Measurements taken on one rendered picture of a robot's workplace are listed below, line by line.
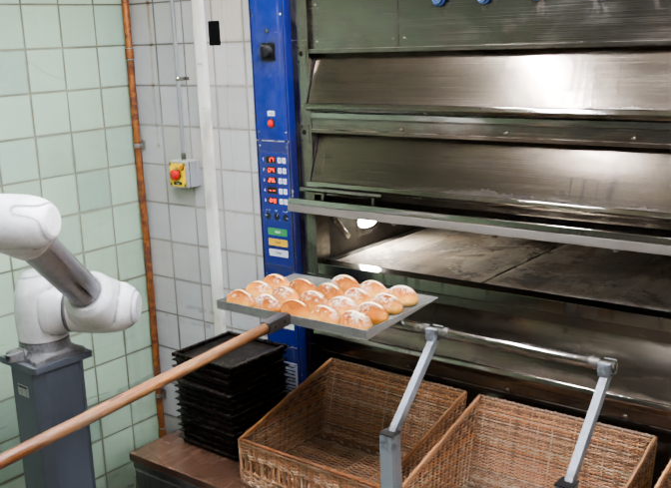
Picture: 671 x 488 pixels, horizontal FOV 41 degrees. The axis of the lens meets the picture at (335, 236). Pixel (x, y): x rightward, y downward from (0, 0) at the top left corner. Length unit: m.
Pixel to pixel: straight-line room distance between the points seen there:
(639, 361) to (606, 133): 0.63
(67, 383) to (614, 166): 1.76
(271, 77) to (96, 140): 0.81
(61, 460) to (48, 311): 0.49
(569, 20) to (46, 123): 1.87
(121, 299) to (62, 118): 0.93
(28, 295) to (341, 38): 1.26
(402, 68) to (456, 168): 0.35
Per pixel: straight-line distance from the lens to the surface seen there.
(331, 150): 3.03
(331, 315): 2.47
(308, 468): 2.74
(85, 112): 3.55
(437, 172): 2.78
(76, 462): 3.09
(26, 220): 2.31
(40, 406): 2.98
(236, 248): 3.39
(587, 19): 2.55
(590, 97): 2.53
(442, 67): 2.76
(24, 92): 3.40
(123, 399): 2.17
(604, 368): 2.24
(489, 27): 2.68
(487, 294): 2.78
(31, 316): 2.92
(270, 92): 3.12
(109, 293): 2.78
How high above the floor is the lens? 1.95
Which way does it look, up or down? 13 degrees down
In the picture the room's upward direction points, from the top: 2 degrees counter-clockwise
